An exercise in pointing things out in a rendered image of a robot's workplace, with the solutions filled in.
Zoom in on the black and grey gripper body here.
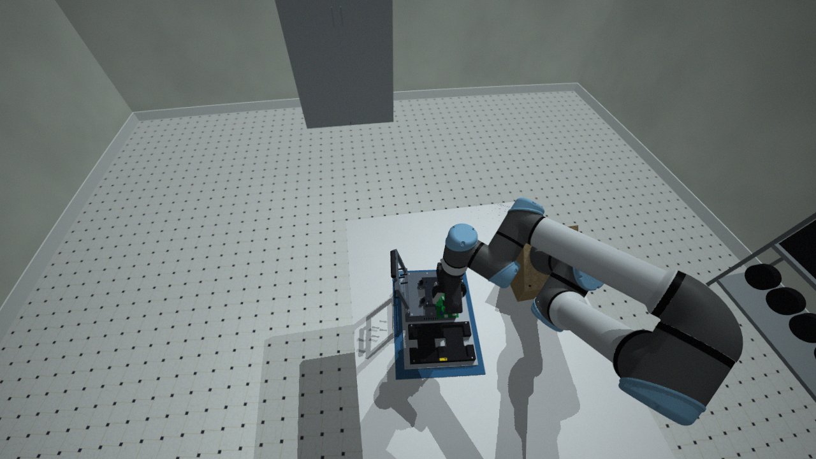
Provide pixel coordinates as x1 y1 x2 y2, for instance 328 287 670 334
436 262 464 293

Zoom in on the green circuit board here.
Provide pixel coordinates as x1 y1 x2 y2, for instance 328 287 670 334
435 293 459 318

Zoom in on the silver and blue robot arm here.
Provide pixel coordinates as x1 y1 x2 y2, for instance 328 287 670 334
441 198 743 426

